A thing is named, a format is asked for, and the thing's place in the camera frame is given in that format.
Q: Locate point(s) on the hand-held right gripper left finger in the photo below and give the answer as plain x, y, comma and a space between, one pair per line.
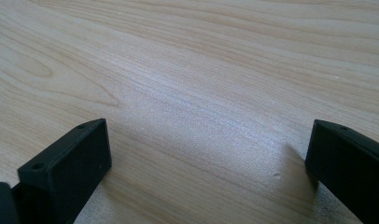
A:
69, 168

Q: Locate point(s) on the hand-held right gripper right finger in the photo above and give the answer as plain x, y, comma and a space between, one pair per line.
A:
352, 168

